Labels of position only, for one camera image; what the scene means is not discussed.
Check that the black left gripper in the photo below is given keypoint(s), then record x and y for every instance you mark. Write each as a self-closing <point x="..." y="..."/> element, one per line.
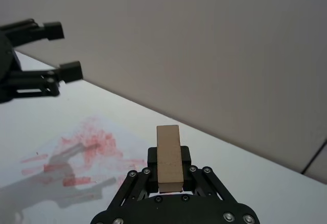
<point x="5" y="65"/>

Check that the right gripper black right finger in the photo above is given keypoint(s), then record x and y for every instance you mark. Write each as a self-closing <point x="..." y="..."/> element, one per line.
<point x="204" y="180"/>

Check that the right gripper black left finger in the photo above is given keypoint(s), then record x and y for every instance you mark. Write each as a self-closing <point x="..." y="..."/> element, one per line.
<point x="152" y="173"/>

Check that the tan wooden block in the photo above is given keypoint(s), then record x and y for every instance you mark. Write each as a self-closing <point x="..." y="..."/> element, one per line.
<point x="169" y="155"/>

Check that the clear sheet with red scribbles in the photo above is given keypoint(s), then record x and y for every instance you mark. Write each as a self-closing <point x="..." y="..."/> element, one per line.
<point x="89" y="144"/>

